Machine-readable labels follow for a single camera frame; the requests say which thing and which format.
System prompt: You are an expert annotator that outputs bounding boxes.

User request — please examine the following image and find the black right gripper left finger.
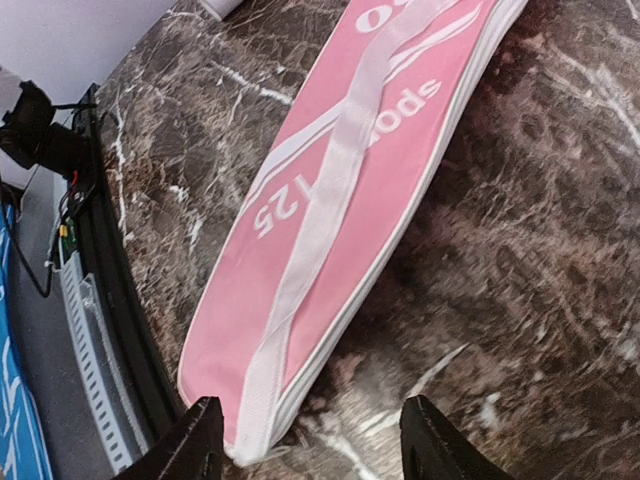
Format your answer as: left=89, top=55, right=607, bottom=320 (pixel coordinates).
left=115, top=397, right=224, bottom=480

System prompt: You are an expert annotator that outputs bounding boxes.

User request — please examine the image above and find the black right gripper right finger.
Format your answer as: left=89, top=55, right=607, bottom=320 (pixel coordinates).
left=399, top=395, right=513, bottom=480

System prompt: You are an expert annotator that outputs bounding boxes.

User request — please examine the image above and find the pink racket cover bag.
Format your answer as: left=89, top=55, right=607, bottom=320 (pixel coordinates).
left=177, top=1, right=524, bottom=467

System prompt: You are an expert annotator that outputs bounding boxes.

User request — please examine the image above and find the white shuttlecock tube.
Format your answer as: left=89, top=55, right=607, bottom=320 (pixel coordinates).
left=199, top=0, right=243, bottom=21

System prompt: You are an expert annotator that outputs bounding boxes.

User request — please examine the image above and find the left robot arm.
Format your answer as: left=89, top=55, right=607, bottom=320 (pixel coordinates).
left=1, top=80, right=97, bottom=181

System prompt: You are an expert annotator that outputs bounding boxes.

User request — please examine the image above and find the blue patterned mat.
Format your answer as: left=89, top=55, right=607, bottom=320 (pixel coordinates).
left=1, top=206, right=53, bottom=479

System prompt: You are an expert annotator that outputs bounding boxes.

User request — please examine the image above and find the white slotted cable duct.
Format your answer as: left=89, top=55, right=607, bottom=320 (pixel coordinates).
left=60, top=253, right=132, bottom=474

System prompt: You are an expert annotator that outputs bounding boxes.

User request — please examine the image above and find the black front rail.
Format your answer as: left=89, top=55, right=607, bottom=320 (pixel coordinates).
left=71, top=84, right=182, bottom=460

